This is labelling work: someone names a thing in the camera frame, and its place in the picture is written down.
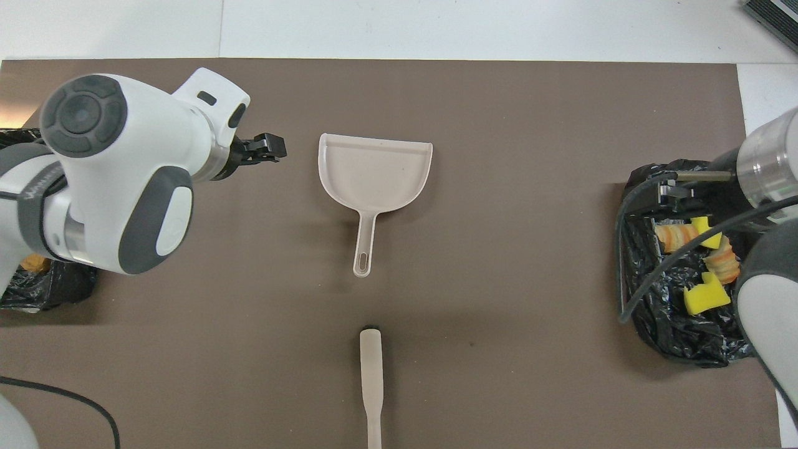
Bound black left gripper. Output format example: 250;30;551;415
215;133;287;182

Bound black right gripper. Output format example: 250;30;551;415
660;150;748;216

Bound crusty bread chunk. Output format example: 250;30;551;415
703;236;741;285
655;223;700;254

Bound yellow sponge block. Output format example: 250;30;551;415
690;216;724;249

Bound notched yellow sponge piece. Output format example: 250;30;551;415
683;271;732;316

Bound beige plastic dustpan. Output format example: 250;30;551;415
318;133;433;278

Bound beige hand brush black bristles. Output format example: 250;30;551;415
359;326;384;449

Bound open bin black bag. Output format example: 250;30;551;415
617;158;774;369

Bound bin wrapped black bag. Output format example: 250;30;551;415
0;128;99;311

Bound brown paper table mat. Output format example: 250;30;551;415
0;59;780;449

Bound dark ribbed device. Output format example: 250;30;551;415
742;0;798;54

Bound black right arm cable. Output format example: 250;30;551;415
615;171;798;324

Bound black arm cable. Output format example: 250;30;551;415
615;171;798;324
0;375;121;449

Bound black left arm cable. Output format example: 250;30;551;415
0;375;121;449

